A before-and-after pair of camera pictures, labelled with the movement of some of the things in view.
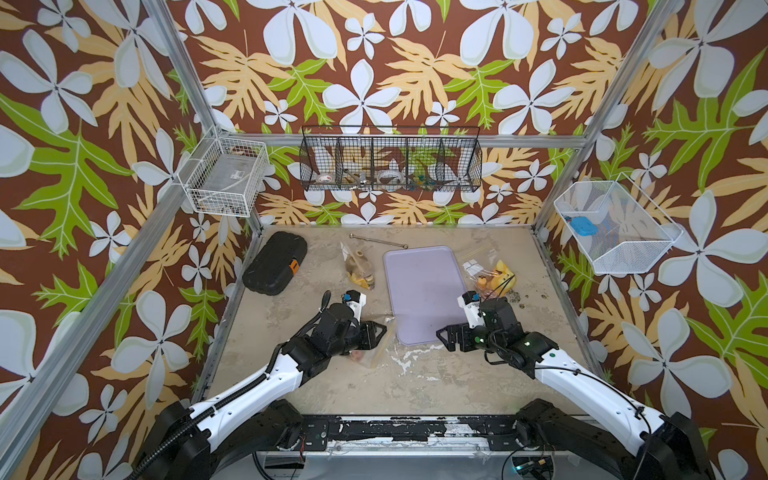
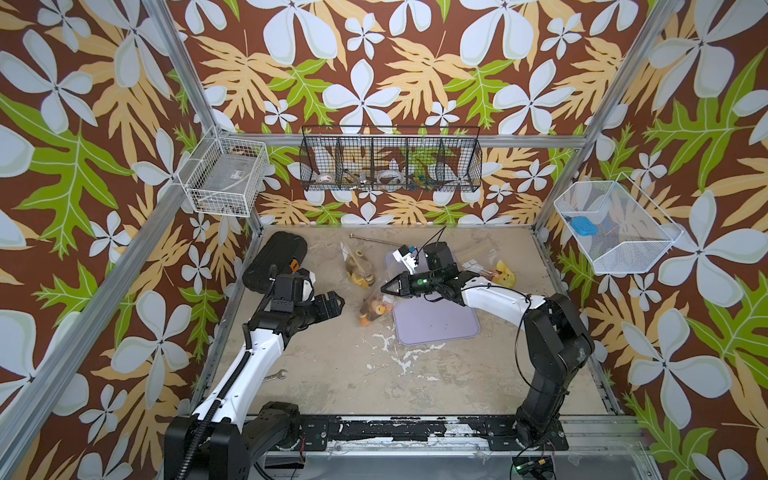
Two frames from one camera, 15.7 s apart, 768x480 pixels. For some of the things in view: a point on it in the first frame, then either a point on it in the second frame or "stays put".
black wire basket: (391, 158) stays put
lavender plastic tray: (424, 285) stays put
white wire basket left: (225, 175) stays put
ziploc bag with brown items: (358, 267) stays put
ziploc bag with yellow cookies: (370, 357) -> (373, 309)
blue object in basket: (583, 226) stays put
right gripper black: (451, 336) -> (405, 285)
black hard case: (277, 261) stays put
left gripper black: (371, 340) -> (334, 308)
